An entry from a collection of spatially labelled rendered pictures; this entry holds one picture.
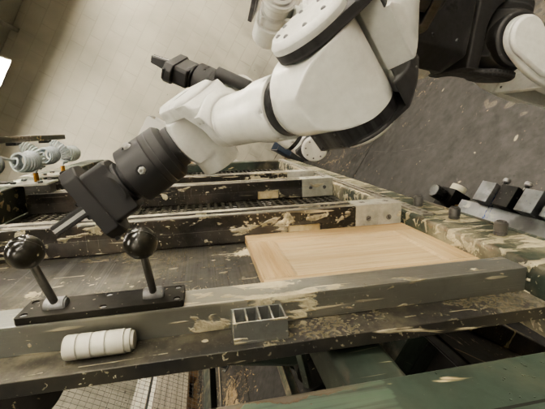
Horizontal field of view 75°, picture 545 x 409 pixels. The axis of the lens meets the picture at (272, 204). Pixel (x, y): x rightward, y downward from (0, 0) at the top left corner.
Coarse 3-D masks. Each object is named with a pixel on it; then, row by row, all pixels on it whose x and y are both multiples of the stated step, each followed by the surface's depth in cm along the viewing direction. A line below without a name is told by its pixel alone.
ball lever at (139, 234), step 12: (132, 228) 40; (144, 228) 40; (132, 240) 39; (144, 240) 39; (156, 240) 41; (132, 252) 39; (144, 252) 40; (144, 264) 43; (144, 288) 47; (156, 288) 47
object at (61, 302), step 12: (12, 240) 37; (24, 240) 38; (36, 240) 38; (12, 252) 37; (24, 252) 37; (36, 252) 38; (12, 264) 37; (24, 264) 37; (36, 264) 38; (36, 276) 41; (48, 288) 43; (48, 300) 44; (60, 300) 45
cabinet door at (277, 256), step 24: (264, 240) 79; (288, 240) 80; (312, 240) 80; (336, 240) 79; (360, 240) 79; (384, 240) 78; (408, 240) 78; (432, 240) 76; (264, 264) 66; (288, 264) 65; (312, 264) 66; (336, 264) 66; (360, 264) 65; (384, 264) 65; (408, 264) 64; (432, 264) 64
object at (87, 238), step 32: (32, 224) 78; (96, 224) 77; (160, 224) 79; (192, 224) 81; (224, 224) 82; (256, 224) 84; (288, 224) 85; (320, 224) 87; (352, 224) 89; (0, 256) 74; (64, 256) 77
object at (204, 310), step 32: (224, 288) 51; (256, 288) 51; (288, 288) 51; (320, 288) 51; (352, 288) 51; (384, 288) 52; (416, 288) 53; (448, 288) 54; (480, 288) 55; (512, 288) 56; (0, 320) 44; (96, 320) 44; (128, 320) 45; (160, 320) 46; (192, 320) 47; (224, 320) 48; (288, 320) 50; (0, 352) 43; (32, 352) 44
